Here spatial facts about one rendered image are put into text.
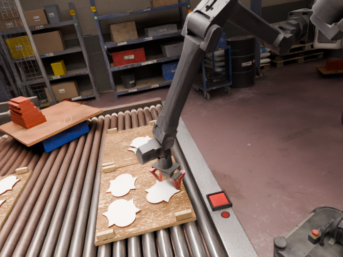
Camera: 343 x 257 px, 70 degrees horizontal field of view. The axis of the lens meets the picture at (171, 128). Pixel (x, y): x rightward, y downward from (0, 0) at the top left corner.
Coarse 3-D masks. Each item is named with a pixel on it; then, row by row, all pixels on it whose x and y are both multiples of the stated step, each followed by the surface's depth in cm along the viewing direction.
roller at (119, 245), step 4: (120, 112) 188; (120, 116) 182; (120, 120) 175; (120, 124) 168; (120, 128) 162; (120, 240) 83; (124, 240) 84; (116, 244) 81; (120, 244) 81; (124, 244) 82; (116, 248) 80; (120, 248) 80; (124, 248) 81; (116, 252) 79; (120, 252) 79; (124, 252) 80; (116, 256) 77; (120, 256) 77; (124, 256) 78
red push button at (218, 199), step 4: (212, 196) 94; (216, 196) 93; (220, 196) 93; (224, 196) 93; (212, 200) 92; (216, 200) 91; (220, 200) 91; (224, 200) 91; (212, 204) 90; (216, 204) 90; (220, 204) 89
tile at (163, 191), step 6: (168, 180) 104; (156, 186) 101; (162, 186) 101; (168, 186) 100; (174, 186) 100; (150, 192) 98; (156, 192) 98; (162, 192) 97; (168, 192) 97; (174, 192) 96; (150, 198) 95; (156, 198) 95; (162, 198) 94; (168, 198) 94
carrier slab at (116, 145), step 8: (136, 128) 155; (144, 128) 153; (152, 128) 152; (112, 136) 150; (120, 136) 149; (128, 136) 147; (136, 136) 146; (144, 136) 144; (152, 136) 143; (112, 144) 141; (120, 144) 139; (128, 144) 138; (104, 152) 134; (112, 152) 133; (120, 152) 131; (128, 152) 130; (104, 160) 127; (112, 160) 126; (120, 160) 125; (128, 160) 124; (136, 160) 122
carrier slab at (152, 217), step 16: (112, 176) 113; (144, 176) 110; (144, 192) 100; (144, 208) 92; (160, 208) 91; (176, 208) 90; (192, 208) 89; (96, 224) 88; (144, 224) 85; (160, 224) 84; (176, 224) 85; (96, 240) 82; (112, 240) 82
